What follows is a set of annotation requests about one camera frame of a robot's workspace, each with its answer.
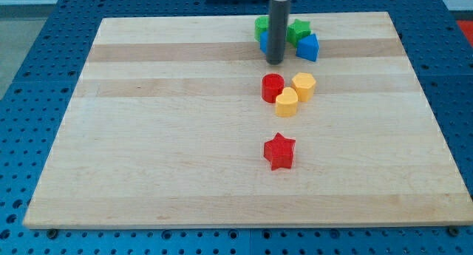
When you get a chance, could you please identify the red cylinder block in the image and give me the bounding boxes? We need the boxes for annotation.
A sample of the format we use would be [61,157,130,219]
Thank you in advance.
[261,73,285,103]

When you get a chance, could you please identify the red star block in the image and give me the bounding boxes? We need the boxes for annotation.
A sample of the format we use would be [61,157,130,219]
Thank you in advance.
[263,132,296,171]

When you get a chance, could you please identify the yellow heart block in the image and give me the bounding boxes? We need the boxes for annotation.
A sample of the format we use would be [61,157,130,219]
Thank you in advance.
[275,87,299,118]

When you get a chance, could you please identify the light wooden board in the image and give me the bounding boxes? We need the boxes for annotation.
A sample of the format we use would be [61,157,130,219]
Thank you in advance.
[23,12,472,229]

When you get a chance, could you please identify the yellow hexagon block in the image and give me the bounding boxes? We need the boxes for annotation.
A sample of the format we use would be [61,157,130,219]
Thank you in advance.
[291,72,316,102]

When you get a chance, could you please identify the blue block behind rod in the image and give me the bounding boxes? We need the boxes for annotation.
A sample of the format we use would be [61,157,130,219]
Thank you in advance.
[259,31,268,55]

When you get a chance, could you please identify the green cylinder block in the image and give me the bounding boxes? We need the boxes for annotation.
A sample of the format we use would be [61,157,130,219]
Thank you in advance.
[254,16,269,42]

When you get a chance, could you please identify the blue pentagon block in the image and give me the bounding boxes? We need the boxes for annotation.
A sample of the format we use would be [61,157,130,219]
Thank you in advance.
[296,34,319,62]

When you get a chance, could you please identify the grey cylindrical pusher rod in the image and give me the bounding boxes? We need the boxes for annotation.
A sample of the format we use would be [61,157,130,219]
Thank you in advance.
[266,0,290,65]

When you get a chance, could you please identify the green star block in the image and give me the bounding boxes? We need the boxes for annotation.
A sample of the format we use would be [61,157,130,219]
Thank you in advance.
[286,18,311,47]

